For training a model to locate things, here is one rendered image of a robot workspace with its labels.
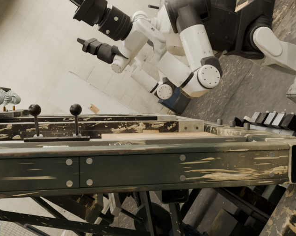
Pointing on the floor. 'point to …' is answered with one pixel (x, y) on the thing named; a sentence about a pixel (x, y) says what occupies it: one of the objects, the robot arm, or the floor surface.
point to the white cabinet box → (85, 97)
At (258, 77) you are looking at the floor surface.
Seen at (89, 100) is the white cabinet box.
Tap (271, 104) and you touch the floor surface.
